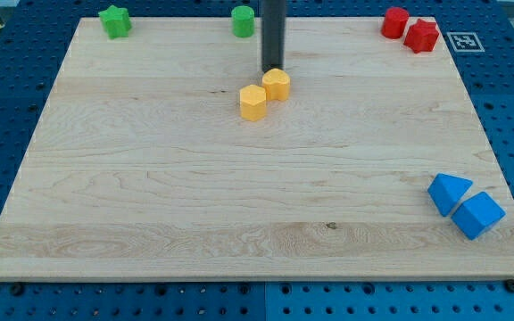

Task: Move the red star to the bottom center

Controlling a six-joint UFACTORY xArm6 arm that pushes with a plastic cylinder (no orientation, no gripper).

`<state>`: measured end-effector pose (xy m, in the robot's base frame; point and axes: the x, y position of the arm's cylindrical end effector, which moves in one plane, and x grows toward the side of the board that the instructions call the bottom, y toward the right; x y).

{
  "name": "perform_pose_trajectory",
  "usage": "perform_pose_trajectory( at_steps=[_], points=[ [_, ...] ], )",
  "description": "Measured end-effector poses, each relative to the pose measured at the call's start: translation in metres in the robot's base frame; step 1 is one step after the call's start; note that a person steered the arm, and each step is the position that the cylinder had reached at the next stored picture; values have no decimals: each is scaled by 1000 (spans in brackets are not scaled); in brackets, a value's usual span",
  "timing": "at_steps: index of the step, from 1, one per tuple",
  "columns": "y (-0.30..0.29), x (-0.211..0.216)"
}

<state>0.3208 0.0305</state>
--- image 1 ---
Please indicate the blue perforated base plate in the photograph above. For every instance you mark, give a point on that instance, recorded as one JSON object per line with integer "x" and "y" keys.
{"x": 33, "y": 43}

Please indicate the red star block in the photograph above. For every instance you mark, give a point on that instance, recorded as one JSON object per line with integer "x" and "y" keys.
{"x": 421, "y": 36}

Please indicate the yellow hexagon block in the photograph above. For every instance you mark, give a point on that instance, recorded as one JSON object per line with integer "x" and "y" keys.
{"x": 253, "y": 102}

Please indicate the white fiducial marker tag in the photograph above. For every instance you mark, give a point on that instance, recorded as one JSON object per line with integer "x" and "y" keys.
{"x": 465, "y": 42}

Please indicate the light wooden board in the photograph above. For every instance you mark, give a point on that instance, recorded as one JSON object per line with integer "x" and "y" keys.
{"x": 141, "y": 169}

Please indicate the red cylinder block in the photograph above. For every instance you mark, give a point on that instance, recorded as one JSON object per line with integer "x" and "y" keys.
{"x": 394, "y": 22}

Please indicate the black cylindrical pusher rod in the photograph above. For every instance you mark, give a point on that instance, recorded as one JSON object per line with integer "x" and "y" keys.
{"x": 273, "y": 27}

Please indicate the green star block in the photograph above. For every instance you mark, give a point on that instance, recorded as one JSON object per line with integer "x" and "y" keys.
{"x": 115, "y": 21}

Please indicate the blue triangle block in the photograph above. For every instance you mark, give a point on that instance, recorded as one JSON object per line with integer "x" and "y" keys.
{"x": 446, "y": 190}

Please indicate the blue cube block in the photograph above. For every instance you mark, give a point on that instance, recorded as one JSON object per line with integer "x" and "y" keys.
{"x": 477, "y": 215}

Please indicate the yellow heart block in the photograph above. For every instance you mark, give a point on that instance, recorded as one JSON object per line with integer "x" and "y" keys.
{"x": 276, "y": 83}

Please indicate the green cylinder block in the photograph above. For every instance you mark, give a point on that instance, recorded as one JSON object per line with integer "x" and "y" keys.
{"x": 242, "y": 17}

